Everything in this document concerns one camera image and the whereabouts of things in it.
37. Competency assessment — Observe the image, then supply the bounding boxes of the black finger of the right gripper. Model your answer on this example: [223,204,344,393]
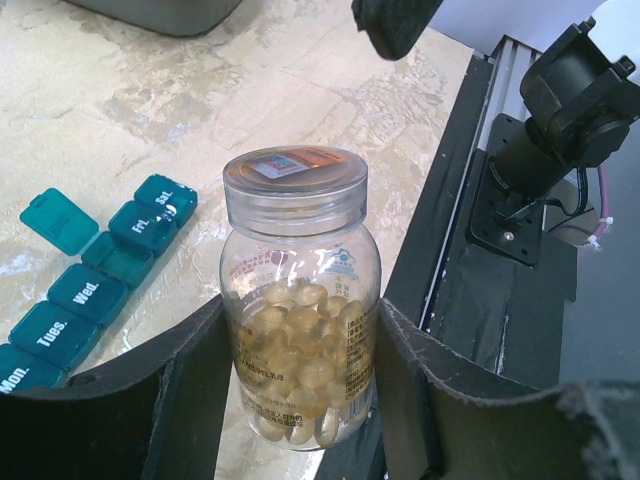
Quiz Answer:
[351,0,443,60]

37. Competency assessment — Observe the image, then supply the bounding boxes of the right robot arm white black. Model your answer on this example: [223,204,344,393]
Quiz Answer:
[352,1,639,266]

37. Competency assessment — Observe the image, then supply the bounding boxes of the clear pill bottle yellow capsules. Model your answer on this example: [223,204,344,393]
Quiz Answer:
[219,145,381,451]

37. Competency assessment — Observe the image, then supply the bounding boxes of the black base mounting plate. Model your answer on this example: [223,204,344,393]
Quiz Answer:
[317,54,576,479]

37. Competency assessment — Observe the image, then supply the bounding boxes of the dark grey fruit tray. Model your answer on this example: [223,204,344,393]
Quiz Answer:
[70,0,241,37]

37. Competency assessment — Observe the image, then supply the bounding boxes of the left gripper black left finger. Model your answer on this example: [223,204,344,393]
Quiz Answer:
[1,297,232,479]

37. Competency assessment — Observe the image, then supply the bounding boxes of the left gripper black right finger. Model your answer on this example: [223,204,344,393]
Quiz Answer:
[375,298,639,479]

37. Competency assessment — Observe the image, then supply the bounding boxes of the aluminium frame rail front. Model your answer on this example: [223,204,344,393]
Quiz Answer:
[420,36,539,330]

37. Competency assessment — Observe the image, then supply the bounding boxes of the teal weekly pill organizer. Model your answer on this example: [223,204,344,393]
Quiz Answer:
[1,174,198,395]

